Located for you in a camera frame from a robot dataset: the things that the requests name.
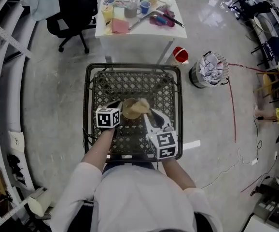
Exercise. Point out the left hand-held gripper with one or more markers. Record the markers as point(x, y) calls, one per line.
point(108, 118)

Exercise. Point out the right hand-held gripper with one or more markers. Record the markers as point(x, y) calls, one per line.
point(163, 145)

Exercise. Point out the brown bowl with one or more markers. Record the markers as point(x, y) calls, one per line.
point(128, 113)

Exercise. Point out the person's left forearm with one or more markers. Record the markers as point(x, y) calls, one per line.
point(98, 149)

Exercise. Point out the person's right forearm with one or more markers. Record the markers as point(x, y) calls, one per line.
point(178, 174)

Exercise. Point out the black lattice glass table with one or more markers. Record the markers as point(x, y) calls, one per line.
point(134, 83)

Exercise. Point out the person's blue jeans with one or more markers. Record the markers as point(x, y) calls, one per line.
point(120, 166)

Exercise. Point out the red bucket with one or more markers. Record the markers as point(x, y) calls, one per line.
point(180, 55)

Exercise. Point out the long red floor tape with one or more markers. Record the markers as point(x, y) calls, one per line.
point(233, 110)

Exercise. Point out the person's white shirt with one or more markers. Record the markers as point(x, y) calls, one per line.
point(139, 197)

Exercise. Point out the white desk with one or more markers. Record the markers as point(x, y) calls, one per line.
point(149, 33)

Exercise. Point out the pink cloth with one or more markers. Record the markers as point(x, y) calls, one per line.
point(120, 26)

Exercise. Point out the metal tongs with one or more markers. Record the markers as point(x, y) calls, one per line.
point(140, 20)

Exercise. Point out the yellow cup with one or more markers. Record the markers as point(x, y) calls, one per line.
point(107, 13)

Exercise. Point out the purple cloth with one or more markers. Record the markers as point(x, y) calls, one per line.
point(161, 20)

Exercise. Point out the grey mug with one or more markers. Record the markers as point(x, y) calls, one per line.
point(131, 11)

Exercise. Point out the black office chair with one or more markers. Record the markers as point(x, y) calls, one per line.
point(76, 16)

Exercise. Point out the white printed bag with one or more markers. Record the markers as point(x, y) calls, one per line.
point(16, 141)

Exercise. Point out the blue rimmed cup with straw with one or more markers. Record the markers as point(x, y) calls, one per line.
point(109, 1)

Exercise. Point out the white shelving unit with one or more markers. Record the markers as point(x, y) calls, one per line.
point(9, 86)

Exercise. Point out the short red floor tape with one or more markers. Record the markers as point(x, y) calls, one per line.
point(251, 184)

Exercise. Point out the wooden stool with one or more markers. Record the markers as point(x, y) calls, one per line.
point(267, 81)

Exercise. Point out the pile of black controllers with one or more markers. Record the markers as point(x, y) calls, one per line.
point(16, 169)

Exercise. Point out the white trash bin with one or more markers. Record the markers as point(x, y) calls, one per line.
point(39, 202)

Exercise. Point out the light blue cloth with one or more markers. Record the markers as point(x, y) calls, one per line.
point(41, 1)

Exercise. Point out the dark blue chair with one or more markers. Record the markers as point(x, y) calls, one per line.
point(274, 46)

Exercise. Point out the white cabinet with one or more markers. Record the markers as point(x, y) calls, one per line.
point(255, 223)

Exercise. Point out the grey equipment box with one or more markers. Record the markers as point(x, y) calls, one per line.
point(272, 213)

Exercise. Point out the black swivel chair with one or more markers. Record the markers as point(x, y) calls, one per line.
point(253, 8)

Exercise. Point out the long white workbench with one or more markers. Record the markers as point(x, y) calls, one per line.
point(278, 20)

